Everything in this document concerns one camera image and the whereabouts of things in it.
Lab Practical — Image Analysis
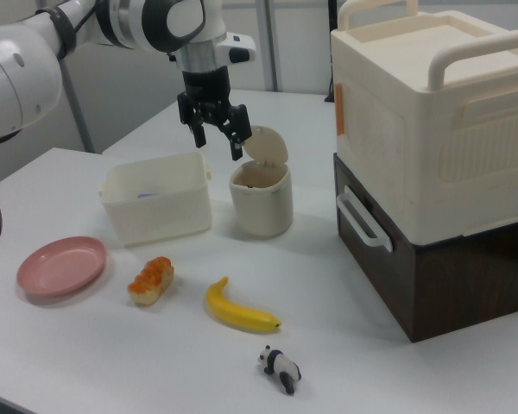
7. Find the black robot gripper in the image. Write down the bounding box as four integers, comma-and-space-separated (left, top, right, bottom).
176, 66, 250, 162

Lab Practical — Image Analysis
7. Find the beige trash can with lid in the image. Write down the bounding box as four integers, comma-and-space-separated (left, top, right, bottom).
228, 124, 294, 238

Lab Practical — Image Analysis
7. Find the white square plastic container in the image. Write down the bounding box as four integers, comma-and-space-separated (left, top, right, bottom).
99, 152, 214, 248

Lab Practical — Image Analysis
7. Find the toy bread with orange topping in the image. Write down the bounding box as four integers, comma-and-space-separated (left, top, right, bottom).
126, 255, 175, 306

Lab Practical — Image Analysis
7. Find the yellow toy banana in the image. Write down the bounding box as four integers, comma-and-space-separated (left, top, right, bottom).
205, 275, 283, 335

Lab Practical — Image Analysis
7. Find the cream plastic storage box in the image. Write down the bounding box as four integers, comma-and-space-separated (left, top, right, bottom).
329, 0, 518, 239

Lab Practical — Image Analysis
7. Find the pink plate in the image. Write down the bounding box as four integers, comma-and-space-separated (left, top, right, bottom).
16, 235, 109, 297

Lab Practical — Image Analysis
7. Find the black and white panda figure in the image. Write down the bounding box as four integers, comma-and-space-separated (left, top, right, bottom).
255, 344, 303, 395

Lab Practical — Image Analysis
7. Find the dark brown drawer box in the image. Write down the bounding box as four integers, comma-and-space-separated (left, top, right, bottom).
332, 152, 518, 345

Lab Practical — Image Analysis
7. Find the grey partition frame post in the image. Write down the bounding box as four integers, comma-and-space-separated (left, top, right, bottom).
254, 0, 282, 92

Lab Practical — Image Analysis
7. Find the black camera stand pole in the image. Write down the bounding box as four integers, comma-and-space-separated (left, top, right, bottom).
325, 0, 339, 104

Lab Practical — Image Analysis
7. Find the white drawer handle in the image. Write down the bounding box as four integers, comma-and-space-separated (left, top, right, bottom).
335, 185, 394, 252

